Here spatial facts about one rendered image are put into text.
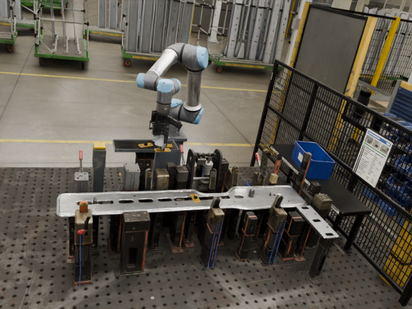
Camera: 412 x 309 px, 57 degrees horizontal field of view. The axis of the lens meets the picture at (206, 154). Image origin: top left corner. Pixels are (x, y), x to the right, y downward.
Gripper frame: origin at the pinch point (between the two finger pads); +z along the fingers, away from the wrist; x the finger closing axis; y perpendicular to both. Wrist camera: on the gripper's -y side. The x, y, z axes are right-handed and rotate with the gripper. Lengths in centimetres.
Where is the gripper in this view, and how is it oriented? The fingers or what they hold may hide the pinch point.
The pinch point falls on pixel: (162, 146)
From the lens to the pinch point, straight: 197.2
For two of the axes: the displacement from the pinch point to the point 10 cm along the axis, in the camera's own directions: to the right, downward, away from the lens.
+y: -9.1, 0.5, -4.2
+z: -1.5, 8.9, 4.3
